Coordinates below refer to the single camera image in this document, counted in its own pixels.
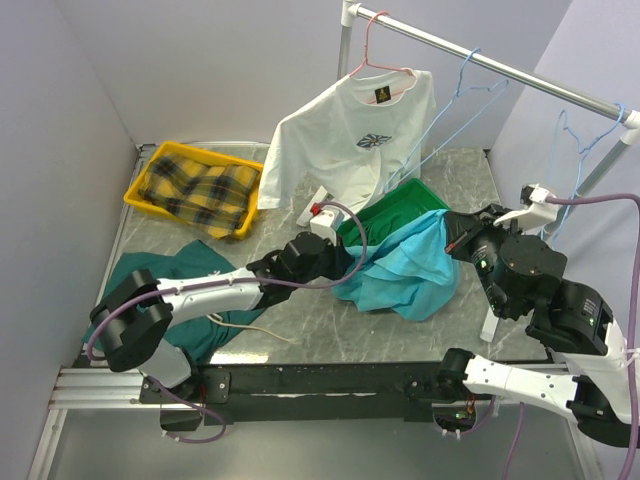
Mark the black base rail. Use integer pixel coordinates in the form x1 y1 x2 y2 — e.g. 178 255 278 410
139 360 481 436

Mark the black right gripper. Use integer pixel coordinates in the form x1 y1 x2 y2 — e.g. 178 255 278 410
439 200 520 314

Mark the beige drawstring cord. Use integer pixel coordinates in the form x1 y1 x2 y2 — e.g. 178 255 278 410
205 313 303 346

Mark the white t shirt on hanger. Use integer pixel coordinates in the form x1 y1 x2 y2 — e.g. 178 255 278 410
258 70 437 212

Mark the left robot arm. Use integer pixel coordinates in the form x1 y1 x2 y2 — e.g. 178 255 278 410
87 232 353 402

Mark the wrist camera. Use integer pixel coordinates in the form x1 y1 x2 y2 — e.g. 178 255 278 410
309 203 345 244
493 184 559 232

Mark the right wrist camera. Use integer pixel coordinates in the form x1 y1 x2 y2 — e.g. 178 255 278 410
493 184 559 232

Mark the white rack base foot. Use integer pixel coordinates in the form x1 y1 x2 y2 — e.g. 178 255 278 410
480 308 500 343

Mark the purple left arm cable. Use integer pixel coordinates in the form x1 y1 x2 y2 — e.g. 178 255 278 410
84 200 369 363

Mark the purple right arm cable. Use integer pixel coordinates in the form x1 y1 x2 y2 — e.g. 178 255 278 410
499 193 640 480

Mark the blue wire hanger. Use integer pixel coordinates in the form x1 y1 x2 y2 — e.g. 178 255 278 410
383 47 510 193
541 102 627 241

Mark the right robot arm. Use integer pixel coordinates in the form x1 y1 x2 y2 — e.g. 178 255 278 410
436 204 639 447

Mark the pink wire hanger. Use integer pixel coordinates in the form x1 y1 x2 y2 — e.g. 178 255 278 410
344 11 416 106

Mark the light blue t shirt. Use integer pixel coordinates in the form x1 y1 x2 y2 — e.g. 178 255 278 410
333 234 459 322

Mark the metal clothes rack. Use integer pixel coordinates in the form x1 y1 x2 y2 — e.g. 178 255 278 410
338 1 639 189

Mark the white rack foot left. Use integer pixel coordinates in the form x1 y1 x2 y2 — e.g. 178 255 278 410
296 187 329 228

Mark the yellow plastic bin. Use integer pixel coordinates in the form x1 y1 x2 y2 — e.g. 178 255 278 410
124 142 263 240

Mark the green plastic bin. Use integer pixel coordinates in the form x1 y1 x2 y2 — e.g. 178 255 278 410
363 179 449 250

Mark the yellow plaid cloth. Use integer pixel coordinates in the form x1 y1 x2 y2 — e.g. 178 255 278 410
138 154 259 238

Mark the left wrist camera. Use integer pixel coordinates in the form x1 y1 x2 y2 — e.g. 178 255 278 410
309 203 345 244

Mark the green cloth in bin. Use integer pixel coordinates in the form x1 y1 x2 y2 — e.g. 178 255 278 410
338 209 425 247

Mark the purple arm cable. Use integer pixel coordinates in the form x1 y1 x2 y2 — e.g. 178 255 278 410
84 200 369 363
499 193 640 480

